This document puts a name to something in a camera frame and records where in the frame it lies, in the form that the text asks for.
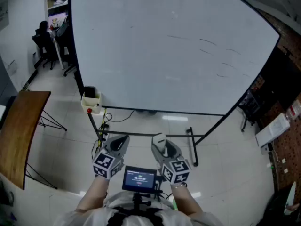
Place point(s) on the black office chair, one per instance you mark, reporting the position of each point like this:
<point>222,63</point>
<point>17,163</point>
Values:
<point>45,48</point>

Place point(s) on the person's right forearm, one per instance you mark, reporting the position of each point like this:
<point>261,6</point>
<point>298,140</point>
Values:
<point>185,200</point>

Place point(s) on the white cardboard box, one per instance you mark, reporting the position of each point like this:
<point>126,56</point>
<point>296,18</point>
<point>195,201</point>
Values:
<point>272,129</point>

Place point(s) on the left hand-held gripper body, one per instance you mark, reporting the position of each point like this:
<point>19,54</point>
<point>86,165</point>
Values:
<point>106,165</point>

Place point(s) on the wooden table with black legs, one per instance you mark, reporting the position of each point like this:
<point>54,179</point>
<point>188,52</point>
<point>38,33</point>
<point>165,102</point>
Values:
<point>18,131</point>

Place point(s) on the small black chest monitor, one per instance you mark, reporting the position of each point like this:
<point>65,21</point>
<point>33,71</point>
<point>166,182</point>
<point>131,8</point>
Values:
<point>139,178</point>

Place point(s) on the black monitor mount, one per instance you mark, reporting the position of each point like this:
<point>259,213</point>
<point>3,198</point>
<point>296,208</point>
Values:
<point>141,201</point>

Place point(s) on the black rectangular block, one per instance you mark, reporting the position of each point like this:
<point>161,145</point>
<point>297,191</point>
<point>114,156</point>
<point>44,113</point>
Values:
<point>89,92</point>

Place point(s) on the white curved board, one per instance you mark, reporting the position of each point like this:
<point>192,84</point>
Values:
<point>291,196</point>

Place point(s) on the person's white shirt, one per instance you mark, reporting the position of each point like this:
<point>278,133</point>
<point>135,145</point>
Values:
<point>94,216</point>

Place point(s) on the wall poster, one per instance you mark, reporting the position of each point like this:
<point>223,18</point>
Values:
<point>3,15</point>

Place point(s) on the red round magnet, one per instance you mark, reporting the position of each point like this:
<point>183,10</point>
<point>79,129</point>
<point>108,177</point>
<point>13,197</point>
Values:
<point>89,110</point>

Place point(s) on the white whiteboard eraser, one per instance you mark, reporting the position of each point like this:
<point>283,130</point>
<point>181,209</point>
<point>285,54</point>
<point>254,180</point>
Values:
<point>159,142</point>

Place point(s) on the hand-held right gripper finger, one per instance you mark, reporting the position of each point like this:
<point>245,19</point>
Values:
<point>176,150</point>
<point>156,155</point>

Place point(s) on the white whiteboard with black frame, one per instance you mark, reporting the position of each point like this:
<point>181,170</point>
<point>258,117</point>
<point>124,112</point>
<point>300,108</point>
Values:
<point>152,55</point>

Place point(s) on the grey cabinet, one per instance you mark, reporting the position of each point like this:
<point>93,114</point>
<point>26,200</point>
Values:
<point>5,81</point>

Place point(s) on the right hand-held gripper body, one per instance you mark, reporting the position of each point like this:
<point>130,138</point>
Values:
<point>177,172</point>

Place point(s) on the small white device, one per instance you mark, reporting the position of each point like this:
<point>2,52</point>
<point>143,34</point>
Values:
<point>266,148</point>

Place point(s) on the cream plastic holder box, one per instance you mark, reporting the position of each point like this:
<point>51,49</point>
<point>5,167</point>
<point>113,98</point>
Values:
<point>92,105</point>

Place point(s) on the black storage cart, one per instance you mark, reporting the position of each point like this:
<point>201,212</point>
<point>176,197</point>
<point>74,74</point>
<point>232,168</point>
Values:
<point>250,107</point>

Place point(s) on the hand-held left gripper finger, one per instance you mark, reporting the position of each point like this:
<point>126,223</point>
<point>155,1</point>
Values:
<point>125,147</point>
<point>110,142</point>

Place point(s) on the person's left forearm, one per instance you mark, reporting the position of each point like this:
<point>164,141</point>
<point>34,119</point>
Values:
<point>95,193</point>

